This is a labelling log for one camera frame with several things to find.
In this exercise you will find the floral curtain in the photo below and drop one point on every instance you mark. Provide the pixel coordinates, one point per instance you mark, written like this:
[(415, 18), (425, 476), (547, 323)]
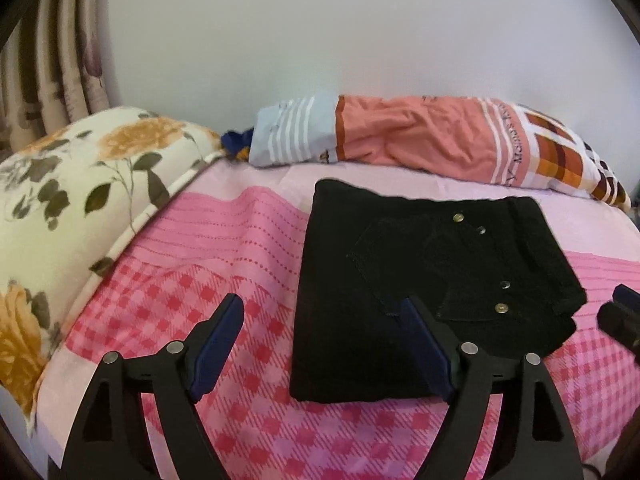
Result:
[(55, 60)]

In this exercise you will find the floral pillow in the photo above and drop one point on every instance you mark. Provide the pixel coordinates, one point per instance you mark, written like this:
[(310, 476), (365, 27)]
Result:
[(65, 220)]

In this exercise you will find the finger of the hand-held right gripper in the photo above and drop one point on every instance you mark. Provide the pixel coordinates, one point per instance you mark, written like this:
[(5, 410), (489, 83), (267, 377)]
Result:
[(622, 317)]

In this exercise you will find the rolled patchwork quilt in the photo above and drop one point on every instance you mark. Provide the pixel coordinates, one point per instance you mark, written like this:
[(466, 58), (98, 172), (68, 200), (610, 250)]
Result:
[(425, 135)]

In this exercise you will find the black pants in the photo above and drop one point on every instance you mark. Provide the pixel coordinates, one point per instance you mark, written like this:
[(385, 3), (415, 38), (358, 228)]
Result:
[(360, 310)]

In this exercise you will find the pink checked bed sheet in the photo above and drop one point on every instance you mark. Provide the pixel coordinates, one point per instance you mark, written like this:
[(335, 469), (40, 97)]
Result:
[(250, 260)]

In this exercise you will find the dark blue yellow cloth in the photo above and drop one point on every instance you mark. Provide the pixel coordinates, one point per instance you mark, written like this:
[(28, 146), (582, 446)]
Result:
[(239, 144)]

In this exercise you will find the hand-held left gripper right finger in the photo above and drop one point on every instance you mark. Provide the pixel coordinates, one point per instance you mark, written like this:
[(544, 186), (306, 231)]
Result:
[(425, 347)]

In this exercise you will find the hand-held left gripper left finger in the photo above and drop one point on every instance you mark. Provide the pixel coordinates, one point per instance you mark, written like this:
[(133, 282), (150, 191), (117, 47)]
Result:
[(217, 345)]

